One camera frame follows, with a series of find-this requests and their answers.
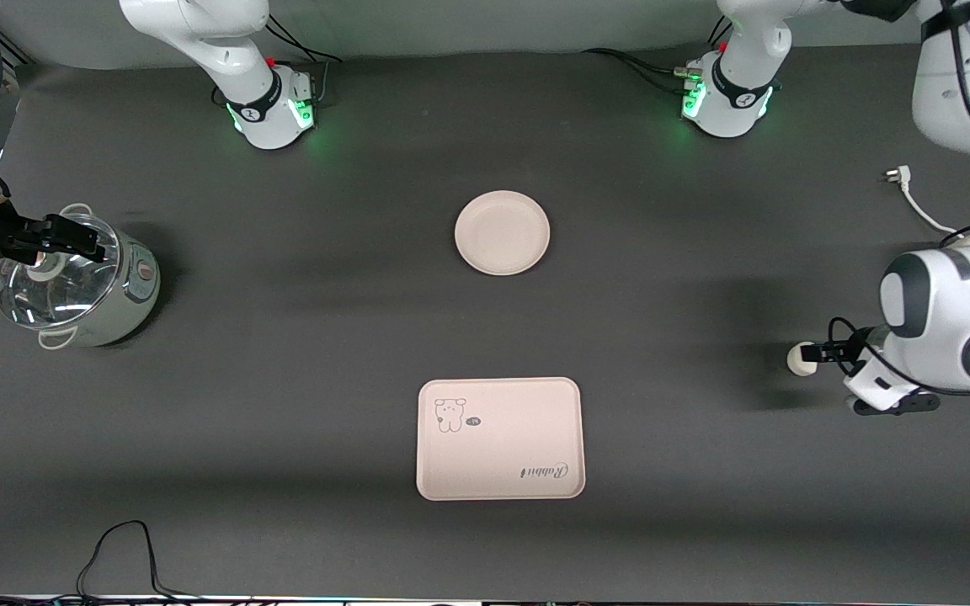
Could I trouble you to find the thin black floor cable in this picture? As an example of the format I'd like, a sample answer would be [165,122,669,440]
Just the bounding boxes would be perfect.
[0,520,200,605]

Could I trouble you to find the aluminium frame rail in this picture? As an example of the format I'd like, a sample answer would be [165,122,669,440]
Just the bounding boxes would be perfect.
[0,32,33,70]

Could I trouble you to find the round beige plate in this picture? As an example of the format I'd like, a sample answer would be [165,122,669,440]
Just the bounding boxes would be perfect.
[455,190,552,277]

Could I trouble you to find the pale green electric pot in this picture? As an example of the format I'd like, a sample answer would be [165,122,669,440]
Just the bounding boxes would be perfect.
[0,204,162,350]

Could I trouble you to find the beige rabbit print tray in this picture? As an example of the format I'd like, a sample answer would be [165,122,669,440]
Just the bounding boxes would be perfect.
[416,377,586,502]

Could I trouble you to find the dark grey table mat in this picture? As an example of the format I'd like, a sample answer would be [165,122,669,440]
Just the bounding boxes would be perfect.
[0,34,970,602]

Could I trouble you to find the black arm base cables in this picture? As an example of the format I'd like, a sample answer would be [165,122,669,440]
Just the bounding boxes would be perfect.
[582,17,734,95]
[264,15,343,107]

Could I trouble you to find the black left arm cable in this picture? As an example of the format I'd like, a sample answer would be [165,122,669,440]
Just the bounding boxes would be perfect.
[826,0,970,398]

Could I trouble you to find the glass pot lid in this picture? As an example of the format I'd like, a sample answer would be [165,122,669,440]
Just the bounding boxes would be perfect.
[0,213,122,329]

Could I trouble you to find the white power plug cord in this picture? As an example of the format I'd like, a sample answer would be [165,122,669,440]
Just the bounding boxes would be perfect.
[882,166,962,238]

